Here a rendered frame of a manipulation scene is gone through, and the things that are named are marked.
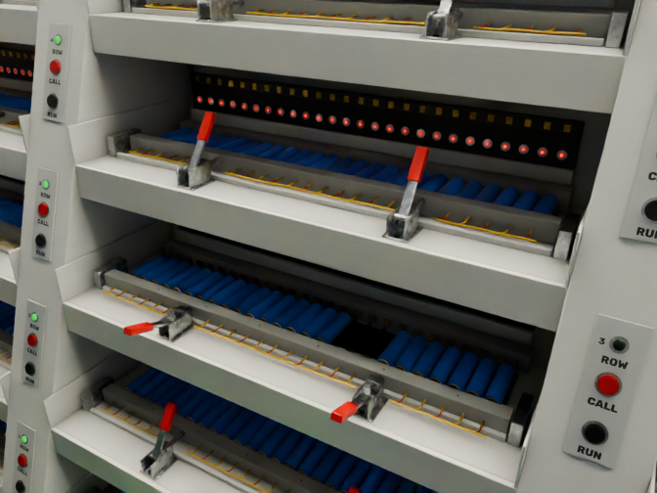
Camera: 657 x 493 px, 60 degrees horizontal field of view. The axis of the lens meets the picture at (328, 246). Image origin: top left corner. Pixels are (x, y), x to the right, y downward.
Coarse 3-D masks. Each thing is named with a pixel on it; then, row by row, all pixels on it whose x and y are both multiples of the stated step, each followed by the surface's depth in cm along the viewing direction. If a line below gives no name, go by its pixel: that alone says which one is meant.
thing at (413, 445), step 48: (144, 240) 87; (192, 240) 87; (96, 288) 80; (96, 336) 76; (144, 336) 70; (192, 336) 70; (528, 336) 65; (240, 384) 64; (288, 384) 62; (336, 384) 62; (528, 384) 63; (336, 432) 59; (384, 432) 56; (432, 432) 56; (528, 432) 50; (432, 480) 55; (480, 480) 52
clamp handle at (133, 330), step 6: (168, 312) 69; (174, 318) 70; (138, 324) 65; (144, 324) 66; (150, 324) 66; (156, 324) 67; (162, 324) 68; (168, 324) 69; (126, 330) 64; (132, 330) 63; (138, 330) 64; (144, 330) 65; (150, 330) 66
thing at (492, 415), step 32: (128, 288) 77; (160, 288) 76; (224, 320) 70; (256, 320) 69; (288, 352) 66; (320, 352) 64; (352, 352) 64; (384, 384) 61; (416, 384) 59; (480, 416) 56; (512, 416) 56
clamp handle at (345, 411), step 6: (366, 390) 58; (360, 396) 57; (366, 396) 58; (348, 402) 55; (354, 402) 56; (360, 402) 56; (336, 408) 53; (342, 408) 53; (348, 408) 53; (354, 408) 54; (336, 414) 52; (342, 414) 52; (348, 414) 53; (336, 420) 52; (342, 420) 52
